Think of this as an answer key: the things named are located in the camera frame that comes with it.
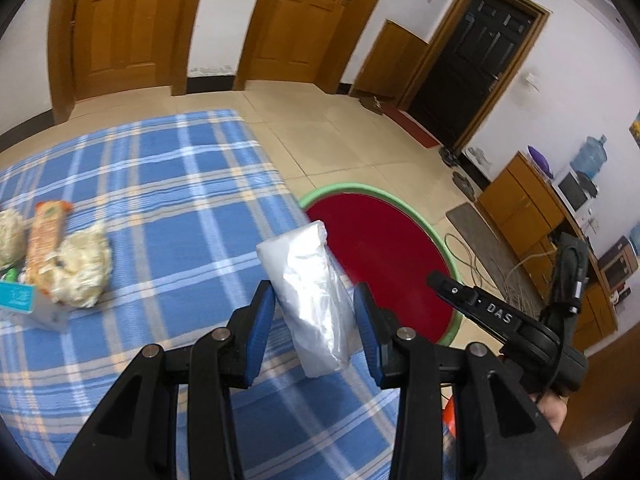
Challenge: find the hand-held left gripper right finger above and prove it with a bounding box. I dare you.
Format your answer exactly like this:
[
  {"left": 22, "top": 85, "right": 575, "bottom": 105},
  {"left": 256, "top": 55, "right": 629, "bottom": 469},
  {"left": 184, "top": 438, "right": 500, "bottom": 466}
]
[{"left": 352, "top": 282, "right": 583, "bottom": 480}]

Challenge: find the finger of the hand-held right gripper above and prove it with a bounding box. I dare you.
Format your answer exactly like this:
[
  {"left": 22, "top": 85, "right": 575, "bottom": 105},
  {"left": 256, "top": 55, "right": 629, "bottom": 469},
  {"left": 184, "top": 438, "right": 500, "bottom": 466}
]
[{"left": 426, "top": 270, "right": 528, "bottom": 347}]

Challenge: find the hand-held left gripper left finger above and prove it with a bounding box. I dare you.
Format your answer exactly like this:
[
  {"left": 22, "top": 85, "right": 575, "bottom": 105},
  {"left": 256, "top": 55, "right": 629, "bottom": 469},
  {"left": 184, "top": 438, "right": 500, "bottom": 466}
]
[{"left": 55, "top": 280, "right": 278, "bottom": 480}]

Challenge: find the white plastic bag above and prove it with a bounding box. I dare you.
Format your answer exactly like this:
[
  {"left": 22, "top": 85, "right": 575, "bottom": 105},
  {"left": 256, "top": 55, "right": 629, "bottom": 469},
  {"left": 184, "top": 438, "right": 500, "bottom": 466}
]
[{"left": 256, "top": 220, "right": 361, "bottom": 378}]

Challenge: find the red basin with green rim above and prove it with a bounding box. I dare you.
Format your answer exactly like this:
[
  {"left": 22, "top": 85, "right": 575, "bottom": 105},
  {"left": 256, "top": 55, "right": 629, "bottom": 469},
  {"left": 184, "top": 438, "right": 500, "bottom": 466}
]
[{"left": 299, "top": 183, "right": 462, "bottom": 347}]

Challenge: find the person's right hand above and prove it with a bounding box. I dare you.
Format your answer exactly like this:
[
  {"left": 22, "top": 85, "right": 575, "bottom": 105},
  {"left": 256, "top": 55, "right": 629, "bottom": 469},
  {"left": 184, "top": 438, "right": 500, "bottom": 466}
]
[{"left": 532, "top": 390, "right": 567, "bottom": 433}]

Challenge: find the grey floor mat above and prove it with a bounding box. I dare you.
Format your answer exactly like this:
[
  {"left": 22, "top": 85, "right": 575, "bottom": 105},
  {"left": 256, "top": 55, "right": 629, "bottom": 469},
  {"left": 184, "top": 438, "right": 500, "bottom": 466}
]
[{"left": 445, "top": 201, "right": 546, "bottom": 321}]

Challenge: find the wooden cabinet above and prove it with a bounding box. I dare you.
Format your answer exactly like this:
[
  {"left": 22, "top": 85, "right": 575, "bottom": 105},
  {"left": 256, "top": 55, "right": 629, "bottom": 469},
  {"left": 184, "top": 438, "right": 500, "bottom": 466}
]
[{"left": 475, "top": 152, "right": 621, "bottom": 351}]

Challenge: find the brown countertop appliance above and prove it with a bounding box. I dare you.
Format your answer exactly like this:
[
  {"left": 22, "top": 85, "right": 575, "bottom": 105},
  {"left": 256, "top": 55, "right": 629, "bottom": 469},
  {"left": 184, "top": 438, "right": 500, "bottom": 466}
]
[{"left": 597, "top": 237, "right": 639, "bottom": 292}]

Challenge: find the grey shoe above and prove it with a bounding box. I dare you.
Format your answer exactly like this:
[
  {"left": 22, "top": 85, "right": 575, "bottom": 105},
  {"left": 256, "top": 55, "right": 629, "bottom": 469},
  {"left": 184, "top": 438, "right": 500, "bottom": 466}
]
[{"left": 451, "top": 172, "right": 481, "bottom": 201}]

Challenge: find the white microwave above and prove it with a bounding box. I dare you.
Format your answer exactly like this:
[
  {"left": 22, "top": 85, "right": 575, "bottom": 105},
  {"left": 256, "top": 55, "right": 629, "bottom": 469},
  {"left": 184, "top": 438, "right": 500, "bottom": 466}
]
[{"left": 552, "top": 170, "right": 598, "bottom": 213}]

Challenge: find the purple cloth bundle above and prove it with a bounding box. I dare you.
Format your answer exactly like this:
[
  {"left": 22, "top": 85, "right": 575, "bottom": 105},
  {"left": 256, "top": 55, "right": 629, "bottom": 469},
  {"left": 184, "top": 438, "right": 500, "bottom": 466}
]
[{"left": 527, "top": 146, "right": 556, "bottom": 178}]

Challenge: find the blue plaid blanket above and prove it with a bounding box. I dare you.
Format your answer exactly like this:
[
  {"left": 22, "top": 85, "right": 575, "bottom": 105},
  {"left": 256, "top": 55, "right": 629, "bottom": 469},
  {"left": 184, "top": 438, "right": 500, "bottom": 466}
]
[{"left": 0, "top": 109, "right": 456, "bottom": 480}]

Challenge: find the blue water bottle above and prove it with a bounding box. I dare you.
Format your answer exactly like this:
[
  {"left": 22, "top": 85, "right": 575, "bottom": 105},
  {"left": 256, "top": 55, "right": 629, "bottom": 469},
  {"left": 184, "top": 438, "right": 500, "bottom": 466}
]
[{"left": 570, "top": 135, "right": 608, "bottom": 179}]

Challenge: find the red doormat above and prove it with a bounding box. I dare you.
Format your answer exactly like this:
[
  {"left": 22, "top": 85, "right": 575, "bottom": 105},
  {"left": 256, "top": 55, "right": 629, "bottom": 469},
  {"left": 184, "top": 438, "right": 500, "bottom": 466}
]
[{"left": 382, "top": 106, "right": 443, "bottom": 149}]

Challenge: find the orange carton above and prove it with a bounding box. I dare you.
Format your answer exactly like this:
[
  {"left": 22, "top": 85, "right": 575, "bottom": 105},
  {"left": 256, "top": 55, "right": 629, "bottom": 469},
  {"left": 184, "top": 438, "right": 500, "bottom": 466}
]
[{"left": 25, "top": 201, "right": 72, "bottom": 297}]

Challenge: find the white and teal box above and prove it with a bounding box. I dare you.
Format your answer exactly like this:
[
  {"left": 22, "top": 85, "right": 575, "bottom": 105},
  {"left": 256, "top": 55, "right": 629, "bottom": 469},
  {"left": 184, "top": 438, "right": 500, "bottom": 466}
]
[{"left": 0, "top": 280, "right": 71, "bottom": 332}]

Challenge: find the black door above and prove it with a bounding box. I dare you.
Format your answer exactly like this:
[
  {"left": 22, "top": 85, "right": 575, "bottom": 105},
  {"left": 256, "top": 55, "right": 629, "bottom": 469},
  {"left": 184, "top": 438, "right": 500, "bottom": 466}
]
[{"left": 405, "top": 0, "right": 551, "bottom": 153}]

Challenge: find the wooden panel door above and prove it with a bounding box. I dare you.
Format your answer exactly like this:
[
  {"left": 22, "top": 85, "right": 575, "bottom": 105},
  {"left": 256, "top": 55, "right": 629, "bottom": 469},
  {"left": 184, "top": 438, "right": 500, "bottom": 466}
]
[
  {"left": 50, "top": 0, "right": 211, "bottom": 123},
  {"left": 235, "top": 0, "right": 401, "bottom": 93}
]

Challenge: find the beige coiled cable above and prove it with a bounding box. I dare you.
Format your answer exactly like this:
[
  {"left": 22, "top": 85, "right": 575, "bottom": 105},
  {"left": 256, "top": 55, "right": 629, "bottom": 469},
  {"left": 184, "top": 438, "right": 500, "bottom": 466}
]
[{"left": 445, "top": 232, "right": 546, "bottom": 321}]

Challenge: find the white cable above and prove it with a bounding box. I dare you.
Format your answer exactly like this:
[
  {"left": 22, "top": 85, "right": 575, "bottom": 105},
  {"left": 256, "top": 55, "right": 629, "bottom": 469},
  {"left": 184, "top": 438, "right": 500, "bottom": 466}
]
[{"left": 505, "top": 249, "right": 557, "bottom": 281}]

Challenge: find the low wooden wall panel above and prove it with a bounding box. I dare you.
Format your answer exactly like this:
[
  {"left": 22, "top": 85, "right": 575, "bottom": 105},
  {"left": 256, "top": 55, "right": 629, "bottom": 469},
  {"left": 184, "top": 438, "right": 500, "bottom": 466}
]
[{"left": 350, "top": 19, "right": 431, "bottom": 106}]

